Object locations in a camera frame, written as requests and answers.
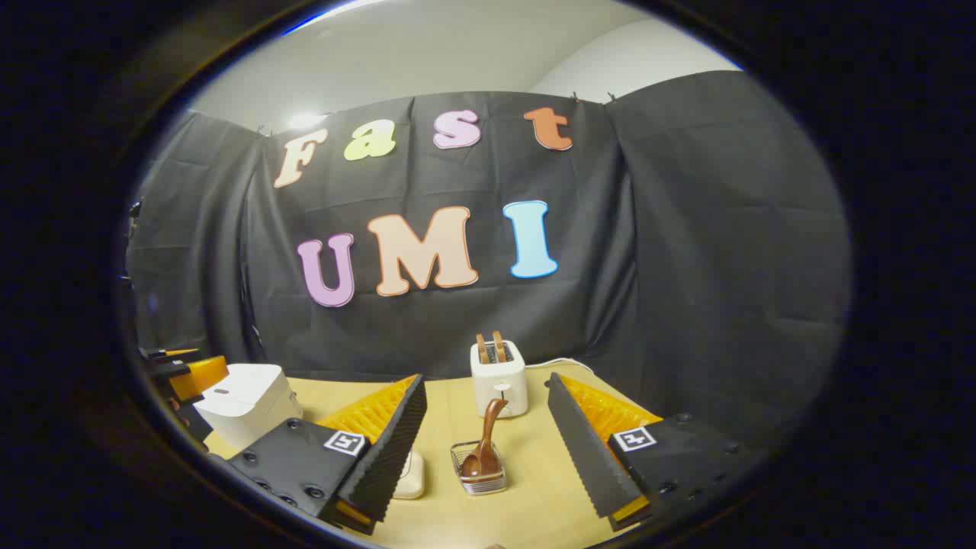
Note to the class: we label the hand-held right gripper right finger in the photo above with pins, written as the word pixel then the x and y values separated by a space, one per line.
pixel 583 450

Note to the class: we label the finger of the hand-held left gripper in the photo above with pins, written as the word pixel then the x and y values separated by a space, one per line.
pixel 168 353
pixel 200 375

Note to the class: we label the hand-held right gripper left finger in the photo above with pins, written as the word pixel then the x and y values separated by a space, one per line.
pixel 396 450

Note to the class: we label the white rice cooker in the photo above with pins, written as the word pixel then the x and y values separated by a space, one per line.
pixel 248 404

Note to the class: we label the brown wooden spoon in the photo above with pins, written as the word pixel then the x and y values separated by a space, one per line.
pixel 488 435

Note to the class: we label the white toaster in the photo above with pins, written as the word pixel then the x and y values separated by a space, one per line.
pixel 499 385

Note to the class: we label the brown toast slice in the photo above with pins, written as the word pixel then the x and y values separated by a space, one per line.
pixel 499 345
pixel 483 349

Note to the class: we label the black backdrop cloth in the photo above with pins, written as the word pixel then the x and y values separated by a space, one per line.
pixel 686 267

